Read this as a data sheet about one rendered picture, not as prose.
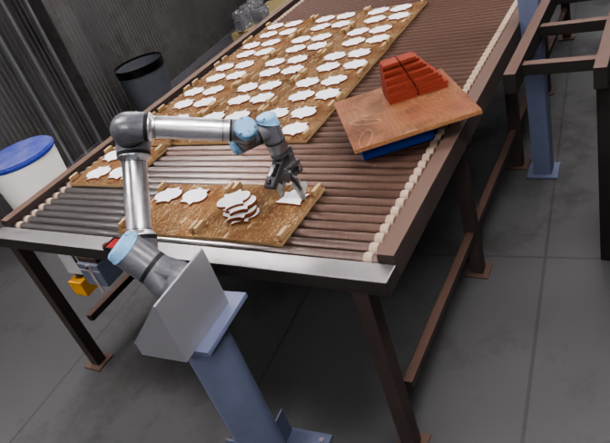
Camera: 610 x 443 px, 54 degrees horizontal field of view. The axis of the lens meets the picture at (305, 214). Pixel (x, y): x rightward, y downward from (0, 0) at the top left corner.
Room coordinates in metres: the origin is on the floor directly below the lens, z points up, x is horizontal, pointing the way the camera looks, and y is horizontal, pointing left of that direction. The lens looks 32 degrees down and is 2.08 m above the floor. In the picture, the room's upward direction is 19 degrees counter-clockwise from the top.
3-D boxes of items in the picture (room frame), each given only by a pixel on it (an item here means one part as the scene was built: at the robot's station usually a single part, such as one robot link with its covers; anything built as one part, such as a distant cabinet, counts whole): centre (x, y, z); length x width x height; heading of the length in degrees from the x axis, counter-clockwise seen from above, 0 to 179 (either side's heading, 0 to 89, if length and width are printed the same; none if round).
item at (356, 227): (2.21, 0.49, 0.90); 1.95 x 0.05 x 0.05; 52
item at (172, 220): (2.23, 0.50, 0.93); 0.41 x 0.35 x 0.02; 53
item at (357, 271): (2.03, 0.63, 0.88); 2.08 x 0.09 x 0.06; 52
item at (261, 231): (1.98, 0.16, 0.93); 0.41 x 0.35 x 0.02; 51
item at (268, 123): (1.98, 0.02, 1.24); 0.09 x 0.08 x 0.11; 101
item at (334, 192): (2.36, 0.37, 0.90); 1.95 x 0.05 x 0.05; 52
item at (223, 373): (1.57, 0.46, 0.43); 0.38 x 0.38 x 0.87; 57
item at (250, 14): (8.27, -0.57, 0.20); 1.34 x 0.93 x 0.39; 147
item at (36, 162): (4.49, 1.93, 0.34); 0.56 x 0.56 x 0.69
